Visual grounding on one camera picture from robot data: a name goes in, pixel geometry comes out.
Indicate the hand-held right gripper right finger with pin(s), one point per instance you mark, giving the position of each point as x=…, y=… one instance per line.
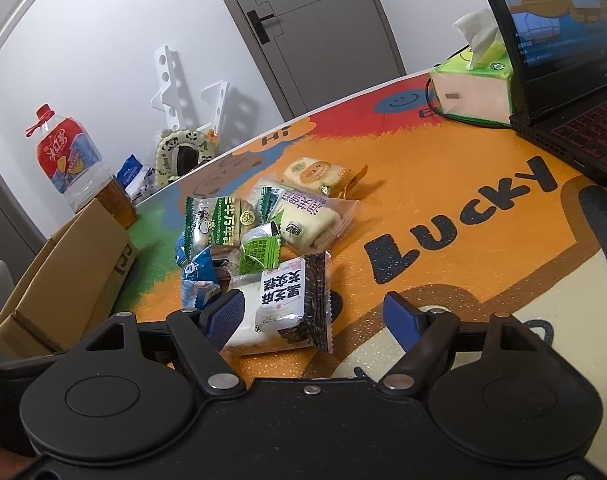
x=401, y=321

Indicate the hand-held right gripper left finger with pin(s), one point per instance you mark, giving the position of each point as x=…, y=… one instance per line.
x=227, y=314

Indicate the blue and white snack packet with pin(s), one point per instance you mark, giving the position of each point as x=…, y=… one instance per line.
x=196, y=280

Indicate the blue nut packet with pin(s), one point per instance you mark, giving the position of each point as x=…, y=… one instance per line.
x=283, y=300

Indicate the small green snack packet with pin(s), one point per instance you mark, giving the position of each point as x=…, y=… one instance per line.
x=258, y=255

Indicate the green bread packet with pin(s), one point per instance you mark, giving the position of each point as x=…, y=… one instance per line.
x=218, y=225

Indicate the clear roll cake packet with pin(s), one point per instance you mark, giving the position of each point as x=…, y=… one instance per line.
x=308, y=225

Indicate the cardboard box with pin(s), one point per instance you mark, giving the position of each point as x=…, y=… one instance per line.
x=83, y=260

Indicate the orange label cracker packet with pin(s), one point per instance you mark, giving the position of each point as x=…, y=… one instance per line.
x=313, y=172

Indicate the colourful printed table mat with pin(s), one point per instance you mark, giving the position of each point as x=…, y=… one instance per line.
x=483, y=240

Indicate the blue and white bag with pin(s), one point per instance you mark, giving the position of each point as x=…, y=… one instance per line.
x=133, y=172

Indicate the large red label bottle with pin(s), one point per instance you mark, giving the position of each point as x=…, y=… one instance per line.
x=68, y=155

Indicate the green tissue box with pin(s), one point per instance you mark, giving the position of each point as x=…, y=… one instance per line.
x=471, y=92

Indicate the grey door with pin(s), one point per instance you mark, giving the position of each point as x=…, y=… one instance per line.
x=323, y=35

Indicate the black laptop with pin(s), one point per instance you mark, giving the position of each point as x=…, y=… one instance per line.
x=558, y=35

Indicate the short white perforated bracket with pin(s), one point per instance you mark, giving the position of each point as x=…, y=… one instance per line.
x=217, y=105

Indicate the tall white perforated bracket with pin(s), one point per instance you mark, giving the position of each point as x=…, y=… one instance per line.
x=166, y=85

